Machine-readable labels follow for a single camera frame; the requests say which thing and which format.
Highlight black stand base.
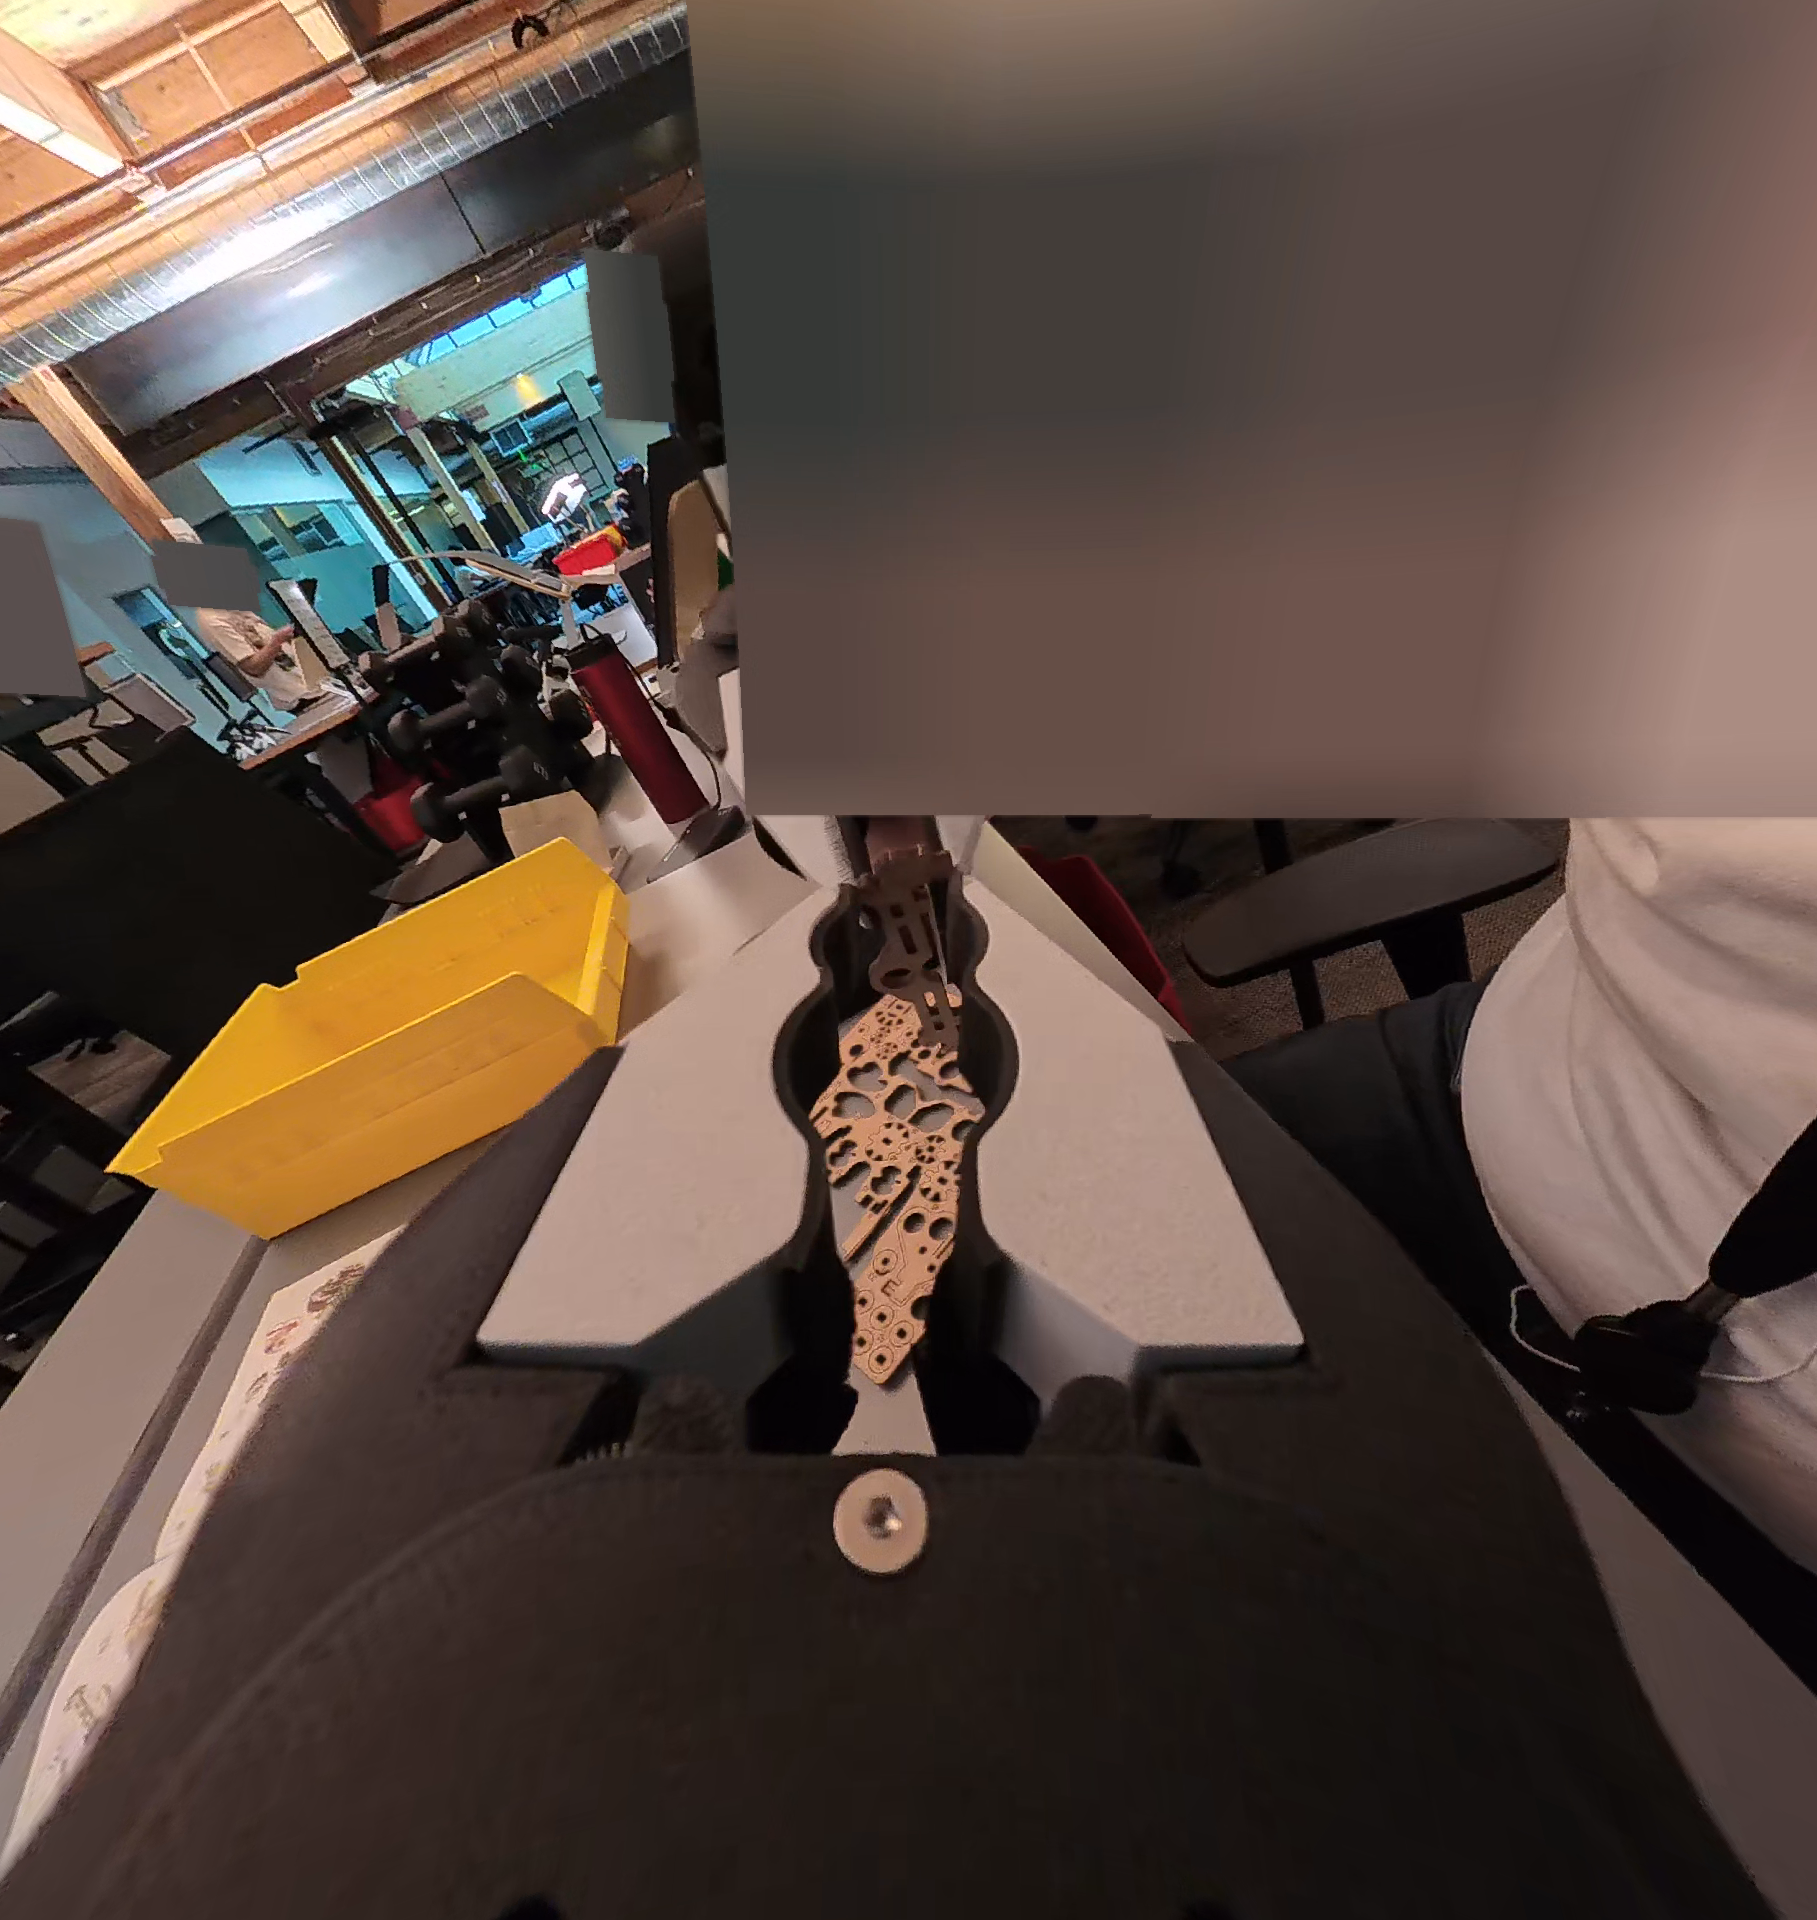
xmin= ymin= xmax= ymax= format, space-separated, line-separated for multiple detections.
xmin=644 ymin=803 xmax=754 ymax=890

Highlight black chair armrest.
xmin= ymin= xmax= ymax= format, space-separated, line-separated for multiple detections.
xmin=1181 ymin=817 xmax=1565 ymax=1034

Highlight thin wooden model parts sheet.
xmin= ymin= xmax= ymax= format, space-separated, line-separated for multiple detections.
xmin=809 ymin=843 xmax=988 ymax=1393

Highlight dumbbell rack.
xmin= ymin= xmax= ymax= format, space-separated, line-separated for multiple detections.
xmin=360 ymin=593 xmax=612 ymax=853

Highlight red container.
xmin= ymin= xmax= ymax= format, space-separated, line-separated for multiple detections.
xmin=1024 ymin=847 xmax=1194 ymax=1040

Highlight printed instruction sheet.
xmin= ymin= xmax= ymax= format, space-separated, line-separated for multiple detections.
xmin=8 ymin=1223 xmax=408 ymax=1867

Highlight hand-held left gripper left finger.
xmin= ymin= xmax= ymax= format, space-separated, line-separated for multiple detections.
xmin=472 ymin=883 xmax=864 ymax=1412

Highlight silver ventilation duct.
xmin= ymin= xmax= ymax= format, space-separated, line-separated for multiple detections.
xmin=0 ymin=13 xmax=695 ymax=410

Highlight red drinking bottle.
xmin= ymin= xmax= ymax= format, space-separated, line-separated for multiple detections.
xmin=570 ymin=622 xmax=718 ymax=831

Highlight person's white shirt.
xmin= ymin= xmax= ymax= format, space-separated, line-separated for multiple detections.
xmin=1454 ymin=817 xmax=1817 ymax=1600

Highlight black shoulder strap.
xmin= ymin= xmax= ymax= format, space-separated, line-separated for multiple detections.
xmin=1565 ymin=1070 xmax=1817 ymax=1423

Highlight yellow plastic bin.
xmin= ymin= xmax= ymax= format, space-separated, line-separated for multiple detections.
xmin=104 ymin=836 xmax=634 ymax=1242

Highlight black panel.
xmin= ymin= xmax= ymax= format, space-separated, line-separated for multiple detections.
xmin=0 ymin=732 xmax=403 ymax=1060

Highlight person's dark trousers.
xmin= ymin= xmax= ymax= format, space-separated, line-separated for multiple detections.
xmin=1222 ymin=982 xmax=1541 ymax=1352

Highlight white earphone cable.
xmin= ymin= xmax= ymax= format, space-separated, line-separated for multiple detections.
xmin=1508 ymin=1282 xmax=1817 ymax=1386

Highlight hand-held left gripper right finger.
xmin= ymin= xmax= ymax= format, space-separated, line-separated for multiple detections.
xmin=920 ymin=885 xmax=1312 ymax=1412

